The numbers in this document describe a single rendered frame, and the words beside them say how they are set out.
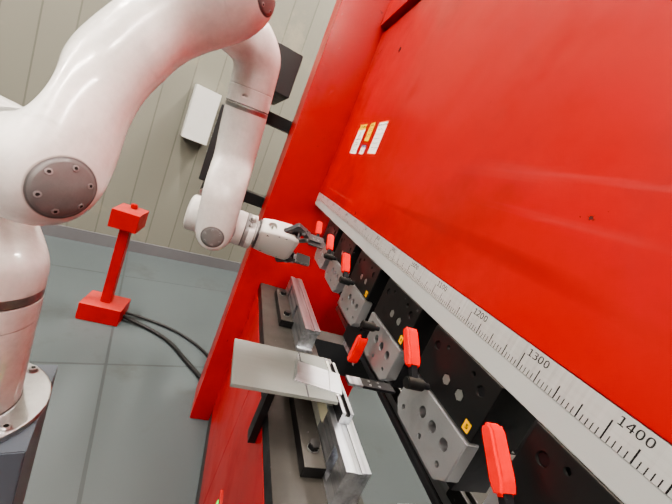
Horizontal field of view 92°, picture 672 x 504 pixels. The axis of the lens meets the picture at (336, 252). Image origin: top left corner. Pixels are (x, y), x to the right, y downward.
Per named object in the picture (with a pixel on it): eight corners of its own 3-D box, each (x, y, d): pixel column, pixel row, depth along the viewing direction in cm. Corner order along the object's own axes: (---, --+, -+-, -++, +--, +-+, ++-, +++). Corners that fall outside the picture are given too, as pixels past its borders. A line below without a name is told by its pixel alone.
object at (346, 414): (321, 369, 96) (325, 360, 95) (330, 371, 97) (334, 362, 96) (338, 423, 77) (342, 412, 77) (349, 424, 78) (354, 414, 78)
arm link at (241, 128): (268, 115, 61) (229, 259, 70) (267, 114, 75) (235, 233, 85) (219, 96, 58) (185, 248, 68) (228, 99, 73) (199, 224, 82)
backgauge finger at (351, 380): (339, 370, 96) (346, 356, 95) (411, 386, 104) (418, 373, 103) (350, 400, 85) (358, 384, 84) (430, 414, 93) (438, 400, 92)
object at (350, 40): (196, 386, 202) (339, -9, 156) (321, 407, 230) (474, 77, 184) (188, 418, 179) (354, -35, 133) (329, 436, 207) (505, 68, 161)
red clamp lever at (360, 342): (343, 358, 69) (362, 318, 67) (360, 361, 71) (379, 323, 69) (346, 363, 68) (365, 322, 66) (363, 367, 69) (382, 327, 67)
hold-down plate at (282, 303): (274, 293, 158) (276, 288, 157) (284, 296, 159) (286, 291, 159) (278, 325, 130) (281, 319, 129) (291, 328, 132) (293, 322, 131)
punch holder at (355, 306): (337, 301, 93) (360, 249, 89) (363, 309, 96) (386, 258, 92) (352, 329, 79) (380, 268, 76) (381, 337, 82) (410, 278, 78)
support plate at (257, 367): (233, 341, 88) (235, 337, 88) (322, 360, 96) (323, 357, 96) (229, 386, 71) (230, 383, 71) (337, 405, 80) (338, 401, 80)
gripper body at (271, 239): (260, 208, 79) (303, 223, 83) (250, 231, 87) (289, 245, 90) (254, 232, 75) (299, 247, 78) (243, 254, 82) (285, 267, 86)
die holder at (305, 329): (284, 292, 164) (290, 275, 162) (295, 295, 166) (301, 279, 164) (296, 350, 118) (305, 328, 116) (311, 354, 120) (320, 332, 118)
